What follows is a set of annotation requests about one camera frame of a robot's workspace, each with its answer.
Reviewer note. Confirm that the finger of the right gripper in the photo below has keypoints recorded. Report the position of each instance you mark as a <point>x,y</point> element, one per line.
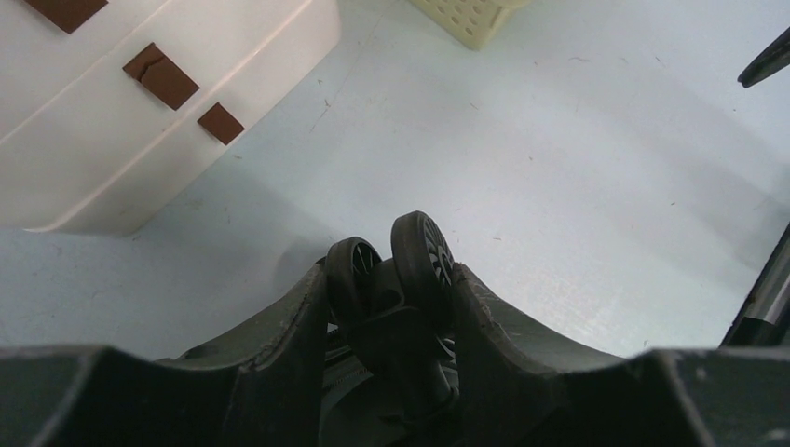
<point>770,61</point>

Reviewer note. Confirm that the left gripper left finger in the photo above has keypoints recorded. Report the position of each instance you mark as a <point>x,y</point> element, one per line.
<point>185,395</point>

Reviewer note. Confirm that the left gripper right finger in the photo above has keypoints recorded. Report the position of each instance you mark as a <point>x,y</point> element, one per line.
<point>524,384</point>

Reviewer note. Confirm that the white stacked drawer unit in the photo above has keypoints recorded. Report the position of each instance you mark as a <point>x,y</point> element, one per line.
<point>109,109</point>

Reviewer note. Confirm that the pale yellow perforated basket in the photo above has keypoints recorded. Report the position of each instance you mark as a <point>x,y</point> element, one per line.
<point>473,23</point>

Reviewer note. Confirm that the black ribbed hard-shell suitcase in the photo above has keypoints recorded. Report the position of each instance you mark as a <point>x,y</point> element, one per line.
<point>360,352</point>

